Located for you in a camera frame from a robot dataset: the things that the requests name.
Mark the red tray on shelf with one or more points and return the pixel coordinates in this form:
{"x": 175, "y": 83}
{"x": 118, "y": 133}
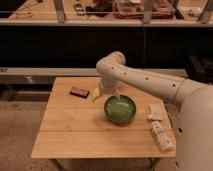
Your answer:
{"x": 135, "y": 9}

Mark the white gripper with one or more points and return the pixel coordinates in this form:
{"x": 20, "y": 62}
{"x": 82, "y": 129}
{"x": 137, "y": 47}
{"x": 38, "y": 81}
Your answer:
{"x": 106, "y": 86}

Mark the green bowl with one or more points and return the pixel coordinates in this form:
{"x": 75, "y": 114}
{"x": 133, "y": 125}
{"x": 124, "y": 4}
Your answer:
{"x": 120, "y": 110}

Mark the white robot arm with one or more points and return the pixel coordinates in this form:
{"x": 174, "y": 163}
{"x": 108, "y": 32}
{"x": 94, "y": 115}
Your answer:
{"x": 194, "y": 142}

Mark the small white packet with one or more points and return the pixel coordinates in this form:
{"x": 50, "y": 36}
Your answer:
{"x": 155, "y": 113}

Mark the brown chocolate bar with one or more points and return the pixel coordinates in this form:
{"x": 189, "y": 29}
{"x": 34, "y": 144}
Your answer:
{"x": 79, "y": 92}

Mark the white patterned snack package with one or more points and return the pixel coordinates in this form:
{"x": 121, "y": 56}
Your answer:
{"x": 160, "y": 137}

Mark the light wooden table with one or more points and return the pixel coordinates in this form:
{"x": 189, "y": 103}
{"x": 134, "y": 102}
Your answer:
{"x": 74, "y": 127}

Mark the black device on shelf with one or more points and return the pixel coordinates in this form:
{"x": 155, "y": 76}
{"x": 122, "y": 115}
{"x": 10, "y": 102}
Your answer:
{"x": 79, "y": 9}

